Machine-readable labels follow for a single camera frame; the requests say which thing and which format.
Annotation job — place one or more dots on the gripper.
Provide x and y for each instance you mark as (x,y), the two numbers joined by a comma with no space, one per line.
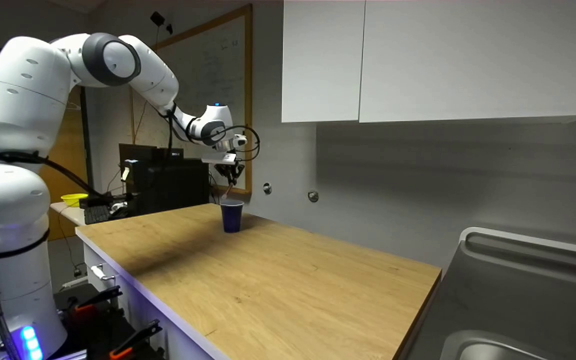
(231,167)

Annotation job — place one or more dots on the red marker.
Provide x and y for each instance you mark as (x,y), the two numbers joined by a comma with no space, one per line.
(229,191)

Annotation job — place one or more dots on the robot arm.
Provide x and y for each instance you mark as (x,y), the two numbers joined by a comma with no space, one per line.
(18,110)

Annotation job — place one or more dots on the dark blue cup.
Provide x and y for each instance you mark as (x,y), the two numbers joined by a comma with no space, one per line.
(232,217)

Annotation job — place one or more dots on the black computer case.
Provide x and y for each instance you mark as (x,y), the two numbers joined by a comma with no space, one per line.
(170,186)

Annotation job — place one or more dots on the black monitor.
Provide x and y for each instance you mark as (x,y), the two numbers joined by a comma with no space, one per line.
(137,151)

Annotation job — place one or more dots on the black keyboard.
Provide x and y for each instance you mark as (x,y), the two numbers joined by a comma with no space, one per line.
(97,214)

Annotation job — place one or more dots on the narrow white cabinet door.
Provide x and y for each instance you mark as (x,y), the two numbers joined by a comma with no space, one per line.
(322,60)

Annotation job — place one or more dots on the yellow bowl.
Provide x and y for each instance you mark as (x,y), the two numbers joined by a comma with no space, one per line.
(74,199)

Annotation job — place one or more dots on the white side desk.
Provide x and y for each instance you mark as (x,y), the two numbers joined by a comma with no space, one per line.
(67,212)

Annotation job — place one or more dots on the black orange clamp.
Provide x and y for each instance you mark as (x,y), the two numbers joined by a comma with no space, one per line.
(95,301)
(134,340)

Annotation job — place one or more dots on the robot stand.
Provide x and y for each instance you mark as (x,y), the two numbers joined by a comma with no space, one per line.
(98,325)

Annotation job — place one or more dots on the wide white cabinet door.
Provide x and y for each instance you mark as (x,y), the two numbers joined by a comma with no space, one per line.
(473,60)

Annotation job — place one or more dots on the stainless steel sink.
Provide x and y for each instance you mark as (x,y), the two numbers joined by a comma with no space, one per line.
(513,295)

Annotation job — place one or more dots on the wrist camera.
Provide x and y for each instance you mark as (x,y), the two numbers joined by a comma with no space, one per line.
(220,159)

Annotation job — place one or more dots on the round metal wall fitting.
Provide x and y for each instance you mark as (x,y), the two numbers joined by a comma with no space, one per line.
(313,196)
(267,188)

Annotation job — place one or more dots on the whiteboard with wooden frame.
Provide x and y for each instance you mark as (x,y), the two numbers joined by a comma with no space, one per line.
(208,75)

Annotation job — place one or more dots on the camera on mount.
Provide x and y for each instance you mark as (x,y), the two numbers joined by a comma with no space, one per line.
(158,19)

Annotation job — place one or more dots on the white wall cabinet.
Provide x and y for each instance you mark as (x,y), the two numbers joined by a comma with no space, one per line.
(443,60)

